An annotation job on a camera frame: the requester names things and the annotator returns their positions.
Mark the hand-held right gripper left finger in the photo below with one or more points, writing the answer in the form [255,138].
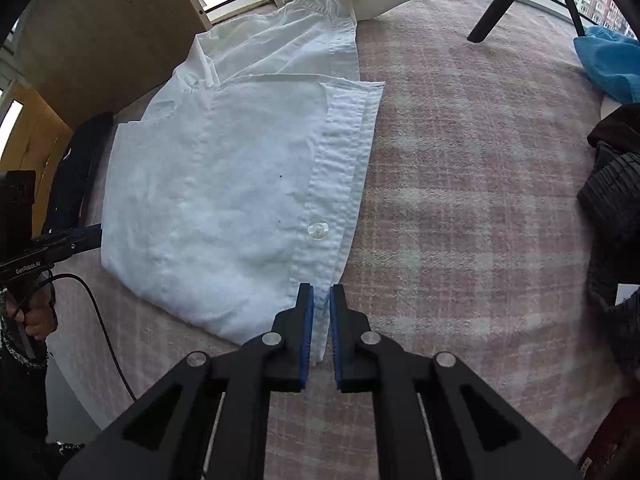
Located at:
[306,340]

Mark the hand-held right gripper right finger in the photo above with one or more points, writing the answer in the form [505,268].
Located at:
[336,345]

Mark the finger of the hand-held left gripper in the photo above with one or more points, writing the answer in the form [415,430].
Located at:
[75,240]

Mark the white button shirt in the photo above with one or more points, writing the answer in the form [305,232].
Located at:
[225,185]

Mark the person's left forearm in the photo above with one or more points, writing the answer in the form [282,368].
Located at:
[20,357]

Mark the person's left hand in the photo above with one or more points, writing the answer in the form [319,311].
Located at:
[37,325]

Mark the navy garment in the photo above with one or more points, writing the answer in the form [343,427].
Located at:
[75,175]

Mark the yellow pine panel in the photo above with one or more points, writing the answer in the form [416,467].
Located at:
[30,140]

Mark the brown cardboard board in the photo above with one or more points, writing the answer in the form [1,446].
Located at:
[110,35]

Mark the grey knit garment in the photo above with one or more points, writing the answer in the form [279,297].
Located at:
[615,195]

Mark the blue cloth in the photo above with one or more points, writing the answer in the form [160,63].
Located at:
[610,60]

